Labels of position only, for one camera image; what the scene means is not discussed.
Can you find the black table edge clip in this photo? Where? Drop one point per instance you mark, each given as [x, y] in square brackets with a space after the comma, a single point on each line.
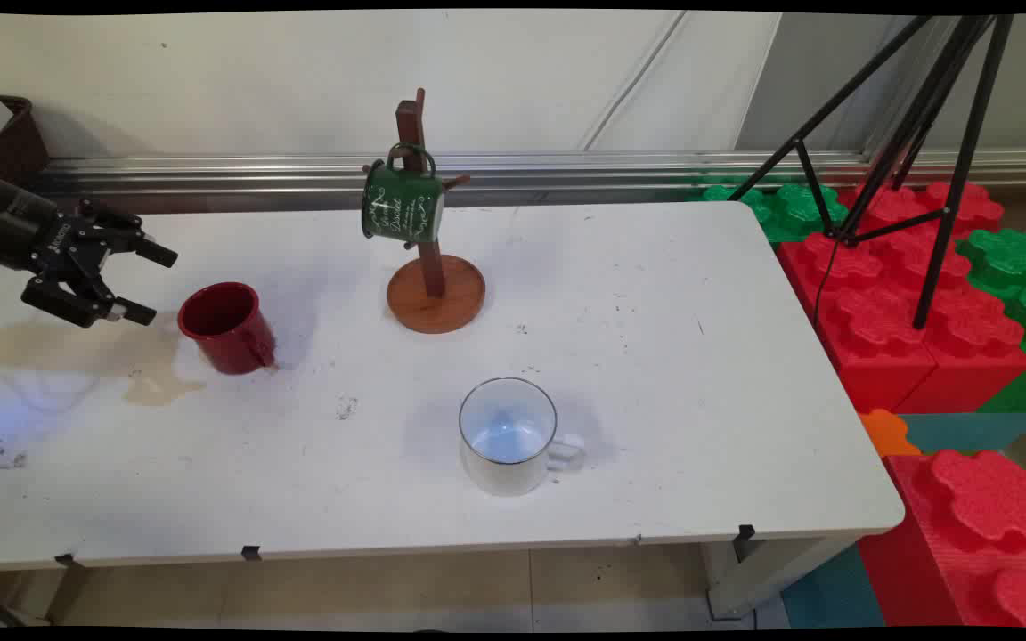
[65, 560]
[745, 532]
[251, 553]

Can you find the white enamel mug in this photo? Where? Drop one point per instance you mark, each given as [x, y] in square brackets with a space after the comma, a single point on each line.
[506, 441]

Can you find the orange foam piece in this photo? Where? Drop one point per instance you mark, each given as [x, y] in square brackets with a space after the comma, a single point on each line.
[885, 434]

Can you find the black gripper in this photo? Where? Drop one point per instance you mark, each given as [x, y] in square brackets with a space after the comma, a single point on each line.
[14, 218]

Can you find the white table leg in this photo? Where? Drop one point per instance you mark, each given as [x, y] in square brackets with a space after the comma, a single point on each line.
[767, 574]

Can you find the brown basket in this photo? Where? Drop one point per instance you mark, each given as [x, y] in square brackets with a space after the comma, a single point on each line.
[19, 142]

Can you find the black tripod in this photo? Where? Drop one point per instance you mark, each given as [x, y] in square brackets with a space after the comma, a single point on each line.
[932, 116]

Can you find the red enamel mug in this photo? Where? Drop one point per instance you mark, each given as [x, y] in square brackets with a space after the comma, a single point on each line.
[228, 334]

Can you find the teal foam mat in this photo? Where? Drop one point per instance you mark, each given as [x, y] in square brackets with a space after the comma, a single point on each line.
[967, 430]
[829, 592]

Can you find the metal wall rail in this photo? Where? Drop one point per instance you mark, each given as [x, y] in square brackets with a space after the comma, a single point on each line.
[566, 174]

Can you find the green enamel mug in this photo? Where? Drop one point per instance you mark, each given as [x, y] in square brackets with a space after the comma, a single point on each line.
[402, 206]

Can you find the wooden mug tree stand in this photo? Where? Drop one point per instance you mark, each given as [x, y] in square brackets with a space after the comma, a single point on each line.
[437, 298]

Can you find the green foam block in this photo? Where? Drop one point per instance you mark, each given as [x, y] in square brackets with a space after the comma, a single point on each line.
[1012, 267]
[789, 209]

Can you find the red foam block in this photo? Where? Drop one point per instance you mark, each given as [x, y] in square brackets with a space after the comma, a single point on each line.
[976, 534]
[976, 347]
[869, 343]

